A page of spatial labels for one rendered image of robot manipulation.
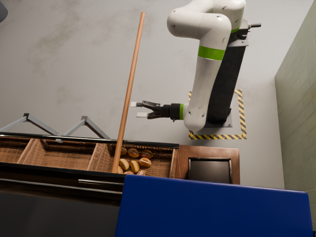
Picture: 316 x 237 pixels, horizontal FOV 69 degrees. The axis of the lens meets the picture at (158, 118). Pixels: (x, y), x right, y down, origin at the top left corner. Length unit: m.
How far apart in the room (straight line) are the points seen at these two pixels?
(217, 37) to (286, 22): 2.51
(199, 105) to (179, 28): 0.35
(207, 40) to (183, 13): 0.15
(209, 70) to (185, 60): 1.95
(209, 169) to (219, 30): 0.91
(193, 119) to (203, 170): 0.56
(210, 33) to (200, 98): 0.28
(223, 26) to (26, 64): 3.23
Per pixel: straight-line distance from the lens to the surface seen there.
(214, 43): 1.04
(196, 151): 1.86
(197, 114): 1.11
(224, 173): 1.60
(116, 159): 1.27
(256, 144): 2.55
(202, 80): 1.07
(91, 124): 1.81
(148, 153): 1.83
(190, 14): 1.08
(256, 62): 3.03
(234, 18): 1.45
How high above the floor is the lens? 2.36
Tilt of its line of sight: 64 degrees down
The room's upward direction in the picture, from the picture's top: 21 degrees counter-clockwise
